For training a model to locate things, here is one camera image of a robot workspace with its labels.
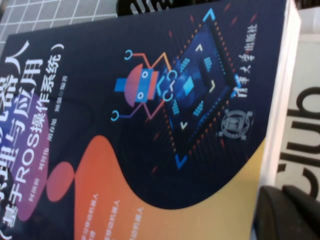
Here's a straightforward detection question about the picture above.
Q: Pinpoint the blue grey Brand Club book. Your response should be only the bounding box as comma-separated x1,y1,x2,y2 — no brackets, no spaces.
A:
252,7,320,240

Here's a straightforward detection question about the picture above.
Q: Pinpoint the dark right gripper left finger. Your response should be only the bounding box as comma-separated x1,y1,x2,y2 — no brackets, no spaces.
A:
256,185,320,240

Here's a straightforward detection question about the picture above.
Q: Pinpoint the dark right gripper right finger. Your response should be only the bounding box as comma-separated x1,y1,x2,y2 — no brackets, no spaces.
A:
284,184,320,232

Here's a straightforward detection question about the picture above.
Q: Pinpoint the black three-slot book stand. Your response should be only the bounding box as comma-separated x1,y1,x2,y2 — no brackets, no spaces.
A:
115,0,177,18

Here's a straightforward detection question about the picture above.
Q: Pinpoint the grey white-grid tablecloth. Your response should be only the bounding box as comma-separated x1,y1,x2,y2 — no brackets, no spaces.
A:
0,0,121,55

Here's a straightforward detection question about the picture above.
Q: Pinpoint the dark navy robot book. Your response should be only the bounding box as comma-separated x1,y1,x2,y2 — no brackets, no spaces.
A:
0,0,301,240

